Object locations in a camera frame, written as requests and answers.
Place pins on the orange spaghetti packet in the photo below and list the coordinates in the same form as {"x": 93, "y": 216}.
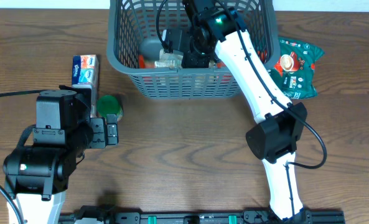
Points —
{"x": 168, "y": 63}

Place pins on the Kleenex tissue multipack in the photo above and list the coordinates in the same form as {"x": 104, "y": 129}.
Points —
{"x": 85, "y": 74}

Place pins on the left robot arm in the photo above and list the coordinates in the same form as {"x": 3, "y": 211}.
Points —
{"x": 38, "y": 170}

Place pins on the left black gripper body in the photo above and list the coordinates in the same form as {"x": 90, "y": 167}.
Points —
{"x": 101, "y": 133}

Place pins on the grey plastic basket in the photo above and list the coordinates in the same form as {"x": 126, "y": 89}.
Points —
{"x": 132, "y": 34}

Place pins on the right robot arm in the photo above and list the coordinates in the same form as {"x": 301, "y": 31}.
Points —
{"x": 219, "y": 31}

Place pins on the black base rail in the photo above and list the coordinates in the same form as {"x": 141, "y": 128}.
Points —
{"x": 108, "y": 215}

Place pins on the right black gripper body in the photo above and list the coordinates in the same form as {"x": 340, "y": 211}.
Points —
{"x": 198, "y": 58}

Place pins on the green lid glass jar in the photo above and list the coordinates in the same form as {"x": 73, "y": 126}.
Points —
{"x": 109, "y": 104}

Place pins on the green Nescafe coffee bag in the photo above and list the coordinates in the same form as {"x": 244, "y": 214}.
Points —
{"x": 294, "y": 71}

